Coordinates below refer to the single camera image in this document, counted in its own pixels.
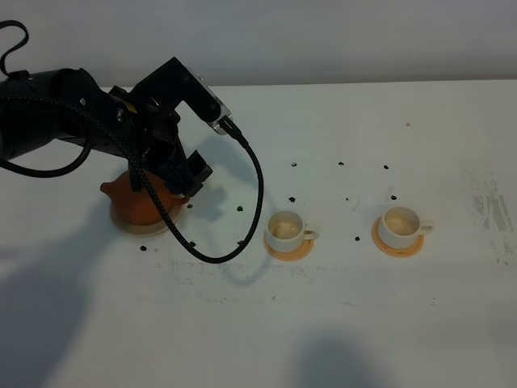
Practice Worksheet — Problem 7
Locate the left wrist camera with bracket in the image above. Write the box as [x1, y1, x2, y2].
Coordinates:
[129, 57, 232, 135]

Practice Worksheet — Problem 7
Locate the white teacup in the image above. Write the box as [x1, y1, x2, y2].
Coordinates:
[375, 205, 435, 250]
[265, 210, 319, 252]

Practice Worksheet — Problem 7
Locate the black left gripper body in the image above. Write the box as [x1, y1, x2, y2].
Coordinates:
[109, 86, 190, 186]

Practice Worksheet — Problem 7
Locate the cream teapot saucer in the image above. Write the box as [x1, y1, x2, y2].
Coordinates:
[110, 205, 183, 238]

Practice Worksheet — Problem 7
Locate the brown clay teapot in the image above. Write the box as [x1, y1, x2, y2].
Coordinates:
[100, 171, 190, 225]

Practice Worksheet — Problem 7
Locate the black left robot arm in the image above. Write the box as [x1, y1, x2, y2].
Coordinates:
[1, 69, 212, 196]

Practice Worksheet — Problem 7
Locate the white left teacup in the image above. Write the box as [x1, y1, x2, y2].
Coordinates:
[265, 210, 319, 252]

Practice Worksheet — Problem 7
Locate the white right teacup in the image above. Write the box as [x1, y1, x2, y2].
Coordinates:
[375, 205, 435, 250]

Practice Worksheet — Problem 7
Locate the orange right coaster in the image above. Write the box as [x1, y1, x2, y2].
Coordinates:
[371, 216, 426, 259]

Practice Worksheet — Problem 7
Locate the orange coaster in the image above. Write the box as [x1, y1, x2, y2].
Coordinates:
[263, 235, 314, 262]
[371, 216, 426, 259]

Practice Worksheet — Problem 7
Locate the orange left coaster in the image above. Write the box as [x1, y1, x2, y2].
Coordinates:
[263, 235, 314, 262]

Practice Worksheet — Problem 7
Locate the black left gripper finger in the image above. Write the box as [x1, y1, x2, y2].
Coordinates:
[165, 150, 212, 197]

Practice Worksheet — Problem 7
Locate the braided black camera cable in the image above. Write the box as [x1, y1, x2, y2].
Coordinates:
[0, 96, 266, 265]

